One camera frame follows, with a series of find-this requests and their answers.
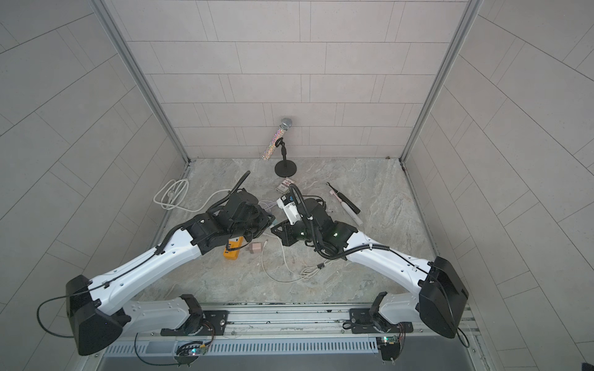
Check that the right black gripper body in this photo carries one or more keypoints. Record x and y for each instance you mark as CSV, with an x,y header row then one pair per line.
x,y
307,231

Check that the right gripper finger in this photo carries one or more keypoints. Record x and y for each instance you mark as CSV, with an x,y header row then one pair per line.
x,y
285,238
286,225

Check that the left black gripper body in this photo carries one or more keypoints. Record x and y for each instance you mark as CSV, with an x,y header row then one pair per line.
x,y
255,227

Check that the orange power strip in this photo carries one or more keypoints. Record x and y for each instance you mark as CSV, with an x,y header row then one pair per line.
x,y
233,247

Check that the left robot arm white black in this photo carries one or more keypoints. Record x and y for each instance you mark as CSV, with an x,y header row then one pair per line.
x,y
102,309

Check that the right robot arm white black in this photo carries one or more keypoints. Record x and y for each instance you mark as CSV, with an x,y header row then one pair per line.
x,y
435,293

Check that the black electric toothbrush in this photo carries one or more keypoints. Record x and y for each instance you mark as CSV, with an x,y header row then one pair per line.
x,y
345,199

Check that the white pink electric toothbrush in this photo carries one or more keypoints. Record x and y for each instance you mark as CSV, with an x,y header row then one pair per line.
x,y
348,210

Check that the pink charger adapter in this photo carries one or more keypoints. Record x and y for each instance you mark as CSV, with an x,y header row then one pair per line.
x,y
255,247

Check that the small pink patterned box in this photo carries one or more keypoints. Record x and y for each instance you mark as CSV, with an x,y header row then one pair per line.
x,y
284,186

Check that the black microphone stand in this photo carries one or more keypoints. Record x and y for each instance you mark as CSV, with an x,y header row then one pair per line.
x,y
285,168

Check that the glitter microphone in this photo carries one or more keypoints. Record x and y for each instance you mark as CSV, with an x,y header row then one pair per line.
x,y
286,124

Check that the aluminium mounting rail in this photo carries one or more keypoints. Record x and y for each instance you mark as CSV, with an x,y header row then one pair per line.
x,y
265,320

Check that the white vented cable duct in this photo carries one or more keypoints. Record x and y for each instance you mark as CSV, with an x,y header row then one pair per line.
x,y
243,347

